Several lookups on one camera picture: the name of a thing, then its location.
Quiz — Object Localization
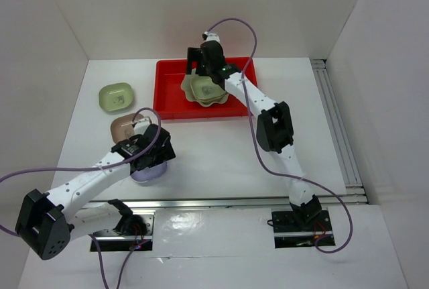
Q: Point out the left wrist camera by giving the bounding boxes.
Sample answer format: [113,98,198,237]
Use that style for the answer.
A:
[132,117,152,129]

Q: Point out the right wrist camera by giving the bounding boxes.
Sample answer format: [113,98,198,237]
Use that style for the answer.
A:
[202,32,221,43]

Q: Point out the front aluminium rail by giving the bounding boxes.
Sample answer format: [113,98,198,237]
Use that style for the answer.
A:
[80,195,349,212]

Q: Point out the green square plate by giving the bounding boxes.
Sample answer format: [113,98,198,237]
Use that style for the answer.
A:
[190,76,226,101]
[99,82,135,113]

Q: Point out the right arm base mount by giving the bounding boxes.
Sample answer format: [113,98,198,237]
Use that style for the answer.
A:
[267,210,335,249]

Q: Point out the green scalloped bowl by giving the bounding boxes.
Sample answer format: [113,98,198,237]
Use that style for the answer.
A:
[180,70,229,107]

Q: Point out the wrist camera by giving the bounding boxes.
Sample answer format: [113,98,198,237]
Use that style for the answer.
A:
[132,117,152,129]
[202,32,221,43]

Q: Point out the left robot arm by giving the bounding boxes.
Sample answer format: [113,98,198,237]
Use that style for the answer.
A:
[15,124,176,260]

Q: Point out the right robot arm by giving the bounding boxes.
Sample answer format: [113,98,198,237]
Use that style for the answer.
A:
[186,40,322,230]

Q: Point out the right aluminium rail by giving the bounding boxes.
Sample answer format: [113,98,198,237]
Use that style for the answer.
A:
[310,59,369,205]

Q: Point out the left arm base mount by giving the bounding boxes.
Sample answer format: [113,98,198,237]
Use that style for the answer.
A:
[95,211,155,252]

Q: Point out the purple square plate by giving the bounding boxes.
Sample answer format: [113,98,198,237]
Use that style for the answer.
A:
[131,162,168,185]

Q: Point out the pink square plate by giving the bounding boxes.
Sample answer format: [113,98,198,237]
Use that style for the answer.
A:
[111,113,147,143]

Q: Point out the aluminium rail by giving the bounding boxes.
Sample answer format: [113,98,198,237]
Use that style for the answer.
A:
[310,59,369,205]
[80,195,349,212]

